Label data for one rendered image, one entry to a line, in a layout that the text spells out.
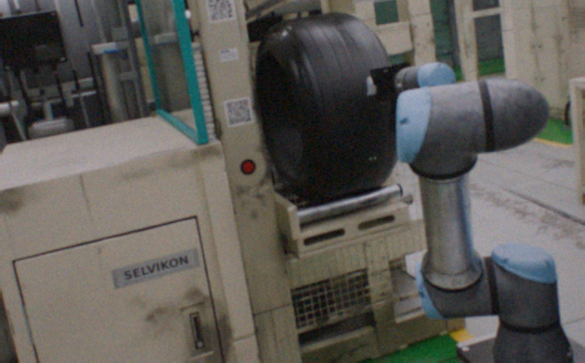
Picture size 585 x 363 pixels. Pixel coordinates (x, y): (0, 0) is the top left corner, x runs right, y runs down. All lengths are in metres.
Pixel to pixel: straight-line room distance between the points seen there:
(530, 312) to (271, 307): 0.88
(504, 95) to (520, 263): 0.40
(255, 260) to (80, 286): 0.85
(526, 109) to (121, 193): 0.66
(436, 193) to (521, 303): 0.32
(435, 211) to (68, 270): 0.63
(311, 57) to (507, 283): 0.78
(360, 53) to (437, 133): 0.79
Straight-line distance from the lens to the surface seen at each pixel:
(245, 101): 1.82
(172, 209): 1.14
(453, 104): 1.02
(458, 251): 1.23
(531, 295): 1.33
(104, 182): 1.12
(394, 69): 1.55
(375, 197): 1.92
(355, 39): 1.80
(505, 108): 1.02
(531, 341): 1.37
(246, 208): 1.87
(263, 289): 1.96
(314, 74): 1.71
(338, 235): 1.91
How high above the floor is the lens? 1.47
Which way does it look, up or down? 11 degrees down
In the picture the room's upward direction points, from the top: 9 degrees counter-clockwise
